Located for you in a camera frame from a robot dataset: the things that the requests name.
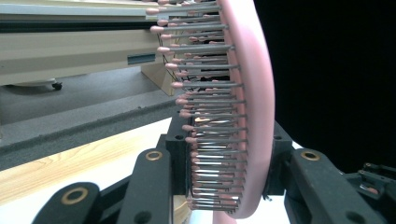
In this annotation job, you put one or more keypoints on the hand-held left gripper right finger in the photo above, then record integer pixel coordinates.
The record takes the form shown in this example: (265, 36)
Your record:
(317, 189)

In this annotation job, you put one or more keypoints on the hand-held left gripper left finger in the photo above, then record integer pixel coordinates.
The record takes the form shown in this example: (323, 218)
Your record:
(149, 186)

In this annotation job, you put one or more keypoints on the pink hairbrush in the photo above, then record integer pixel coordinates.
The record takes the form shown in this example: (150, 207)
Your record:
(258, 93)

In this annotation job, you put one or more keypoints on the white table mat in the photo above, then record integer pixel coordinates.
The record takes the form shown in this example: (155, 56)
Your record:
(102, 174)

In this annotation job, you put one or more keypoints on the wooden table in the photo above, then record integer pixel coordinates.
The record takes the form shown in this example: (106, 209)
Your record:
(62, 168)

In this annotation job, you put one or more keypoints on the black curtain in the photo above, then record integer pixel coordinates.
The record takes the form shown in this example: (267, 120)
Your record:
(336, 77)

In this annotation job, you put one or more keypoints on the black caster wheel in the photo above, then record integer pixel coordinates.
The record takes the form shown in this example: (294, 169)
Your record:
(57, 86)

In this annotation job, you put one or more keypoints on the white rolling base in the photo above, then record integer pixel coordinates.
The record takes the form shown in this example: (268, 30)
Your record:
(31, 82)

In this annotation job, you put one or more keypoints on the beige wooden desk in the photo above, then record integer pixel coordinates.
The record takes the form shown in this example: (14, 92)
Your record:
(62, 46)

